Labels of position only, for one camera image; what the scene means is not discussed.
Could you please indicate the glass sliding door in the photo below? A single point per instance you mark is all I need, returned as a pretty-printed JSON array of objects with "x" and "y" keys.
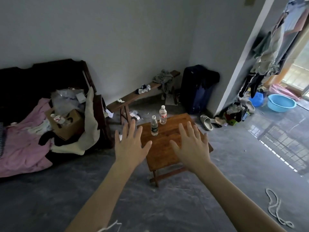
[{"x": 299, "y": 67}]

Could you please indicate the pile of mixed clothes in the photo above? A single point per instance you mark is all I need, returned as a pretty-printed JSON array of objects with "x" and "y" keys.
[{"x": 235, "y": 113}]

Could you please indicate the clear plastic bag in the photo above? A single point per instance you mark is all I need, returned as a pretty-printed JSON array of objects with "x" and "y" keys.
[{"x": 62, "y": 99}]

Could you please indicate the dark blue suitcase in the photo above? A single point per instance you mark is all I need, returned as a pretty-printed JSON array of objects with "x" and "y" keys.
[{"x": 193, "y": 89}]

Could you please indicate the grey green garment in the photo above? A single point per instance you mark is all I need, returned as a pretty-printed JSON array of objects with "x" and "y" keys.
[{"x": 164, "y": 78}]

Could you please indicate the white paper sheet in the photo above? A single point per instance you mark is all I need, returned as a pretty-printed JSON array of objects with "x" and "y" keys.
[{"x": 109, "y": 113}]

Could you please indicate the cream cloth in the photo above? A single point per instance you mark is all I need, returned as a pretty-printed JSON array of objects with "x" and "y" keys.
[{"x": 90, "y": 132}]

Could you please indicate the pink cloth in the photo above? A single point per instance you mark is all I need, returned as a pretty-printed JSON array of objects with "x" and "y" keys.
[{"x": 21, "y": 147}]

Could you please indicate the brown cardboard box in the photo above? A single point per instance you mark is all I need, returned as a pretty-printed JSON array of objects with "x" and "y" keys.
[{"x": 70, "y": 128}]

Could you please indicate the plastic bag with socks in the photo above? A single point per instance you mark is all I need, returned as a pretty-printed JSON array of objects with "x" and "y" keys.
[{"x": 135, "y": 115}]

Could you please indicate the clear water bottle red label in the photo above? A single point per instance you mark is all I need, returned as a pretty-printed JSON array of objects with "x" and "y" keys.
[
  {"x": 60, "y": 120},
  {"x": 163, "y": 117}
]

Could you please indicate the grey slipper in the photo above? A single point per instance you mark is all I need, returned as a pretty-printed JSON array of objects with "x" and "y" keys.
[
  {"x": 207, "y": 122},
  {"x": 249, "y": 107}
]

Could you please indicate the small wooden table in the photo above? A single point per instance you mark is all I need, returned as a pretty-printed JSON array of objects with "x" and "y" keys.
[{"x": 159, "y": 152}]

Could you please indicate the wall switch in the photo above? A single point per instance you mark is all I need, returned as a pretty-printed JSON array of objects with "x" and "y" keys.
[{"x": 249, "y": 1}]

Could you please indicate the person's right hand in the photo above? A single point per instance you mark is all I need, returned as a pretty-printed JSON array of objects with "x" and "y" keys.
[{"x": 193, "y": 154}]

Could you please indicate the person's left hand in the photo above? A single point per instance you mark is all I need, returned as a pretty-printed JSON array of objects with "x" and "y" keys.
[{"x": 130, "y": 152}]

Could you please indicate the clear water bottle green label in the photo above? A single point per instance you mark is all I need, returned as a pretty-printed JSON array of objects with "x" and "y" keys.
[{"x": 154, "y": 129}]

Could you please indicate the pink plastic basin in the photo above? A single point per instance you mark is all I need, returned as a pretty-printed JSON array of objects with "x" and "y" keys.
[{"x": 282, "y": 90}]

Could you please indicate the blue plastic bag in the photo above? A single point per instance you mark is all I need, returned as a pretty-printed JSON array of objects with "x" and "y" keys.
[{"x": 257, "y": 99}]

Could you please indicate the white navy socks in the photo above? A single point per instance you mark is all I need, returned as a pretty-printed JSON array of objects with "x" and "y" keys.
[{"x": 143, "y": 88}]

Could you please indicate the teal hanging cloth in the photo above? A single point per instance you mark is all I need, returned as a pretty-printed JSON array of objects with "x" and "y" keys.
[{"x": 263, "y": 45}]

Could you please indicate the long wooden bench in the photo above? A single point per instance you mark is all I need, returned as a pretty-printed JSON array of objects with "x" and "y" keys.
[{"x": 130, "y": 96}]

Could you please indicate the row of hanging clothes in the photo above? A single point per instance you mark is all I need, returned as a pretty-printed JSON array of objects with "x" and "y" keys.
[{"x": 268, "y": 57}]

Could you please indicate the person's left forearm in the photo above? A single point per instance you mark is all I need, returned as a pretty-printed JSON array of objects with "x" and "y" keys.
[{"x": 101, "y": 202}]

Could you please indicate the dark wooden sofa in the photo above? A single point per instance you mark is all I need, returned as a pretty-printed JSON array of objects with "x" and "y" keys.
[{"x": 24, "y": 82}]

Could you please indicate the person's right forearm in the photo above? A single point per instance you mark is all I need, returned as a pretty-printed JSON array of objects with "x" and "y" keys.
[{"x": 236, "y": 202}]

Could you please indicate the light blue plastic basin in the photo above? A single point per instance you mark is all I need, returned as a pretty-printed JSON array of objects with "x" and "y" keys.
[{"x": 281, "y": 103}]

